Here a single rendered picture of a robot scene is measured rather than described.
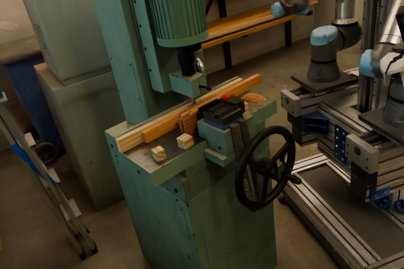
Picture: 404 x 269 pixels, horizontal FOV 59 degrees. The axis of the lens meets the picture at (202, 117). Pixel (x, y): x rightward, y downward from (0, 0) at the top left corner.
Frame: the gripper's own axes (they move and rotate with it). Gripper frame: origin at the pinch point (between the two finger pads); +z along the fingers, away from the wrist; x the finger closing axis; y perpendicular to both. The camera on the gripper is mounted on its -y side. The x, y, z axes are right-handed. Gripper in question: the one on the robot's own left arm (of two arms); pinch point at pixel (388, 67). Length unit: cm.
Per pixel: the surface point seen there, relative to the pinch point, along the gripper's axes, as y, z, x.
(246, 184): 43, 0, 48
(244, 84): 21, -33, 71
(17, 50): -5, 1, 253
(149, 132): 21, 15, 73
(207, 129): 22, 4, 56
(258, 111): 27, -23, 57
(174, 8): -17, -1, 62
